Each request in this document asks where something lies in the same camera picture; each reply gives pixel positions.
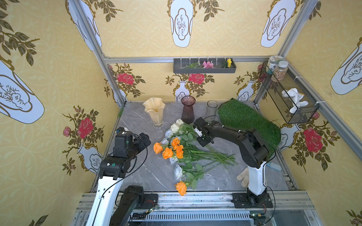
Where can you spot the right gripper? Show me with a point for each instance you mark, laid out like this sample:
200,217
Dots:
202,131

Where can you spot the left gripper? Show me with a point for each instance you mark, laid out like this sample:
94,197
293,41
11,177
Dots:
145,138

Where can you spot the cream white rose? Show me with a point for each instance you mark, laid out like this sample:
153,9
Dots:
179,122
174,129

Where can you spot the orange marigold flower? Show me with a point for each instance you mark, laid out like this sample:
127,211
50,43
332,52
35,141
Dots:
175,142

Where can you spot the orange rose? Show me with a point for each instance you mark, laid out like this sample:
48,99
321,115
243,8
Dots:
167,153
158,148
192,174

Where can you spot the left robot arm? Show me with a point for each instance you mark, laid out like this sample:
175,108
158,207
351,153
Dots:
114,169

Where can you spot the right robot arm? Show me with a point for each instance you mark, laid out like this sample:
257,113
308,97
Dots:
253,149

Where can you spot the clear glass vase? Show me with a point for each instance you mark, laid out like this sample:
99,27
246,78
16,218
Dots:
211,110

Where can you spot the purple ribbed glass vase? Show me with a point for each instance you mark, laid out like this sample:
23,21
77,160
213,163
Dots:
188,111

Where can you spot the green artificial grass mat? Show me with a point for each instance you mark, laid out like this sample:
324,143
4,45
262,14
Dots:
238,115

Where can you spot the pale blue white rose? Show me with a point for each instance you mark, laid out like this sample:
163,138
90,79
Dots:
168,134

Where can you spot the cream wavy glass vase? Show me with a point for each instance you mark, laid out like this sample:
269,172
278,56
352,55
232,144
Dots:
154,107

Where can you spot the beige work glove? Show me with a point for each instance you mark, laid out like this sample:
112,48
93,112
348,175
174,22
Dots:
243,177

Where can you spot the pink flower in tray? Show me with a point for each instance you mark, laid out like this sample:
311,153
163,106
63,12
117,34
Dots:
208,64

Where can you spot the yellow flower in tray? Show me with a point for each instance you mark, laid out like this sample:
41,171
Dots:
229,62

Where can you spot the jar of coloured beads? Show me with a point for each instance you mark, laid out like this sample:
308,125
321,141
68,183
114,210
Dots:
280,71

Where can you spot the white plush toy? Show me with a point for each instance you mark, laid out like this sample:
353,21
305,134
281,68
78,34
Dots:
295,97

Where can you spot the glass jar with label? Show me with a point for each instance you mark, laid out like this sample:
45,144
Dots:
273,61

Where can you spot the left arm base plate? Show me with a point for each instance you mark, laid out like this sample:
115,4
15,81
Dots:
147,200

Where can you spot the grey wall planter tray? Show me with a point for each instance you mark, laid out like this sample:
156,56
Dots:
193,65

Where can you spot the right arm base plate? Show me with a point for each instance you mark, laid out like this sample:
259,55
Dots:
246,200

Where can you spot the black wire wall basket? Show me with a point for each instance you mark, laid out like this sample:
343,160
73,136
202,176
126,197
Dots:
286,99

